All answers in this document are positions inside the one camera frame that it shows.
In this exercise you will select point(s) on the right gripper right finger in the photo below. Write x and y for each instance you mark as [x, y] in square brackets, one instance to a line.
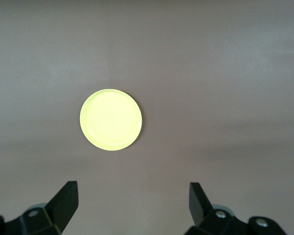
[210, 220]

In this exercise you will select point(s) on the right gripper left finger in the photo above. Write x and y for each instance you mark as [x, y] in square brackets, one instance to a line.
[39, 220]

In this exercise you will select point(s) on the yellow round plate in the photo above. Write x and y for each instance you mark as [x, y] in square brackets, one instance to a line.
[110, 120]

